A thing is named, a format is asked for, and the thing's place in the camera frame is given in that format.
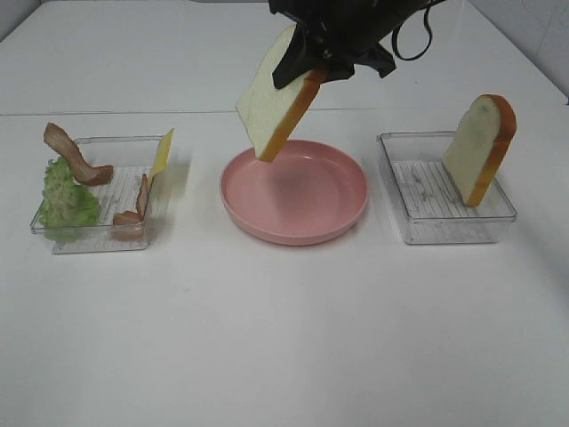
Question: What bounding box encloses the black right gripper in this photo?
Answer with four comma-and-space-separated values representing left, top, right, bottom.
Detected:
268, 0, 427, 89

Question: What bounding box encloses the white bread slice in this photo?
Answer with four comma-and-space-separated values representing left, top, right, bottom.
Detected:
236, 25, 326, 162

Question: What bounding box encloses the short bacon strip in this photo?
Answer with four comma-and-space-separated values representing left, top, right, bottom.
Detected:
112, 173, 149, 241

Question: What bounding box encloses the long bacon strip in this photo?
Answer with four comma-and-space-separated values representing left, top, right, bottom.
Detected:
44, 122, 114, 186

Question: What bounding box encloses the green lettuce leaf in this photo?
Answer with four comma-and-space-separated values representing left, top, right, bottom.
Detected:
38, 157, 100, 229

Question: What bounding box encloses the pink round plate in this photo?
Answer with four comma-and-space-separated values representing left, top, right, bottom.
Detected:
220, 140, 369, 246

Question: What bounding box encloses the standing bread slice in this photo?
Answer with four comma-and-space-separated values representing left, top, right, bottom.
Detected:
442, 93, 517, 207

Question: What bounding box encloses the clear plastic bread tray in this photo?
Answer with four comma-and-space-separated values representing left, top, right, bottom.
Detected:
377, 131, 517, 245

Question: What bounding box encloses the yellow cheese slice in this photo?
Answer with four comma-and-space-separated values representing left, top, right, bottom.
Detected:
148, 128, 174, 187

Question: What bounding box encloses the clear plastic ingredient tray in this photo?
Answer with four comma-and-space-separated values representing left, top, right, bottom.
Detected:
30, 135, 190, 254

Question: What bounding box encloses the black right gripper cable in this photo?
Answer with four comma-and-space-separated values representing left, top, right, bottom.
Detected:
389, 0, 435, 61

